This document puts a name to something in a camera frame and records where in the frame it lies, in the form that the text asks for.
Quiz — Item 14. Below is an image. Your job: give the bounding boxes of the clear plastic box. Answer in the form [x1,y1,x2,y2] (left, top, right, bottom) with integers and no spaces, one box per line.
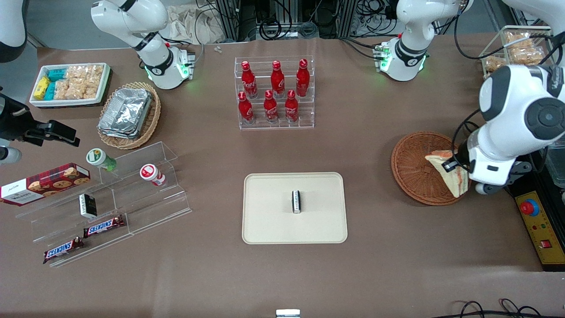
[545,144,565,189]

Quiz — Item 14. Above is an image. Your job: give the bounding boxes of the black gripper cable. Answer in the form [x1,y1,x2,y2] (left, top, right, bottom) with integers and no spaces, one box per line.
[451,109,486,166]

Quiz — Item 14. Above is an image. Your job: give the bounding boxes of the red tartan cookie box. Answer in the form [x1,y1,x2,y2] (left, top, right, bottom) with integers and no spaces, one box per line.
[0,163,91,207]

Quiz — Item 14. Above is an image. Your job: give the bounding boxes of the snickers chocolate bar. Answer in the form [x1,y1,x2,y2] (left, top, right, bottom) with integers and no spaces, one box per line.
[42,237,85,265]
[83,215,126,239]

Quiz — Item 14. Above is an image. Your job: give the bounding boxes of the clear cookie bag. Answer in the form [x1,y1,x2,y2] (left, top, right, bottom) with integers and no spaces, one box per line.
[71,82,98,100]
[84,64,105,87]
[66,65,87,84]
[54,79,74,101]

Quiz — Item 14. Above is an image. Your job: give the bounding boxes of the stacked aluminium foil trays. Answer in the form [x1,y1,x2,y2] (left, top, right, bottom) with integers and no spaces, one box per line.
[98,87,153,140]

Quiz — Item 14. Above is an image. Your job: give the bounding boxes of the black base cable bundle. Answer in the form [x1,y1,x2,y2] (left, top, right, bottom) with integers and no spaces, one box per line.
[339,36,385,61]

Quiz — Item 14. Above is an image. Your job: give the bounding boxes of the aluminium frame post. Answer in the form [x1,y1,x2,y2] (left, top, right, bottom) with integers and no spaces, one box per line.
[215,0,249,42]

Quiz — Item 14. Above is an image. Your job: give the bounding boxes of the clear acrylic snack shelf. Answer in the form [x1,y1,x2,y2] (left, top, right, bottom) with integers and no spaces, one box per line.
[478,25,555,80]

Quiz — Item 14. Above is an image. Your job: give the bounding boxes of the green yogurt cup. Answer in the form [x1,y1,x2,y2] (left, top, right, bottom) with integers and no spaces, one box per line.
[86,148,117,172]

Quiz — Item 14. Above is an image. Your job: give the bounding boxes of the clear acrylic bottle rack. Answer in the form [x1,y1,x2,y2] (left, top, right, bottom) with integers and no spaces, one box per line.
[234,55,316,130]

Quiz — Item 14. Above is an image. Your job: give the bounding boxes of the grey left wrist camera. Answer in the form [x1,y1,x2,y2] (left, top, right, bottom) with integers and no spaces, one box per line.
[475,161,533,195]

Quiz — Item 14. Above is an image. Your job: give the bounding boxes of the clear acrylic step display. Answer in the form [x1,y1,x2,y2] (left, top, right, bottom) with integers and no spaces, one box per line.
[15,141,193,268]

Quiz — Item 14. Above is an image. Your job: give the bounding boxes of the coiled black cable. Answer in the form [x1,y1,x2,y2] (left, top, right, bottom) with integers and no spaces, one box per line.
[258,18,284,41]

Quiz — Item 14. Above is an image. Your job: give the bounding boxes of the large clear snack bag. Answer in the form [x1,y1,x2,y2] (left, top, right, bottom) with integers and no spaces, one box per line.
[505,32,546,66]

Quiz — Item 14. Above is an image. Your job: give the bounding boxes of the red yogurt cup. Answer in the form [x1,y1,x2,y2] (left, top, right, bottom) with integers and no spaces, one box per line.
[139,163,166,186]

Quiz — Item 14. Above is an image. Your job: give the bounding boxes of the oval light wicker basket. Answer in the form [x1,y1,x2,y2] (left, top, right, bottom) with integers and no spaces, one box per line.
[97,81,162,150]

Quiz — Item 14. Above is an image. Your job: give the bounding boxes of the white rectangular bin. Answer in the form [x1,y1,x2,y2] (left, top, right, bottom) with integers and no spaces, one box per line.
[30,63,111,109]

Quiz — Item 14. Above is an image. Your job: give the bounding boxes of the crumpled white cloth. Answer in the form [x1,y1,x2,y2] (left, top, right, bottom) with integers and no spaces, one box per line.
[167,4,226,45]

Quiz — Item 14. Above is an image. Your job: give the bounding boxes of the round brown wicker basket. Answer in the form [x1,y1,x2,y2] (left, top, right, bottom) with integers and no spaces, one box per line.
[391,131,471,206]

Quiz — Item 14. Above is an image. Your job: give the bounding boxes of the yellow snack packet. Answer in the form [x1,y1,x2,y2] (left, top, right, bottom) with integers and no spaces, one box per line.
[34,76,50,100]

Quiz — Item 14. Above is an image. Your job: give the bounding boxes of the red cola bottle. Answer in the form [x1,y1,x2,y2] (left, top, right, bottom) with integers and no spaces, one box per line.
[296,59,311,98]
[263,90,279,124]
[237,91,255,125]
[284,90,300,123]
[241,61,259,99]
[270,61,286,99]

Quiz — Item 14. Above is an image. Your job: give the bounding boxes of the yellow black emergency stop box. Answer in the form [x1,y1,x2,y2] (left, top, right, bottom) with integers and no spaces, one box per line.
[508,152,565,272]

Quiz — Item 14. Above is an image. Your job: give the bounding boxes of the triangular sandwich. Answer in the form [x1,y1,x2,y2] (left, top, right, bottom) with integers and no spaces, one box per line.
[425,149,470,198]

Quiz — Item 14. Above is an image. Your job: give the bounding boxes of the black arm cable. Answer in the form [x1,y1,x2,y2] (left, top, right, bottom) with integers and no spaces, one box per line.
[454,13,565,67]

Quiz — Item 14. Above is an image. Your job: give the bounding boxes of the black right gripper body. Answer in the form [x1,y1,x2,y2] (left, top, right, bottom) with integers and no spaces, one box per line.
[0,95,34,142]

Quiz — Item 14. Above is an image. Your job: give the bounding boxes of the black floor cable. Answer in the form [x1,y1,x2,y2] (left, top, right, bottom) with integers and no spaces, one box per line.
[435,299,565,318]

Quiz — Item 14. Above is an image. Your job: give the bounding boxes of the small clear snack bag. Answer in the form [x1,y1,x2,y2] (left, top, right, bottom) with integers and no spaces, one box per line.
[485,56,509,74]

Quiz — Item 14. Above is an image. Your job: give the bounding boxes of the beige plastic tray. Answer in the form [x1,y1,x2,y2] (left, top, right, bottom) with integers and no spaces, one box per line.
[242,172,348,245]

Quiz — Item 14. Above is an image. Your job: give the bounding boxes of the small black box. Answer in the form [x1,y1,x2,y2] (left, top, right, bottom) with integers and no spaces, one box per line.
[79,193,98,220]

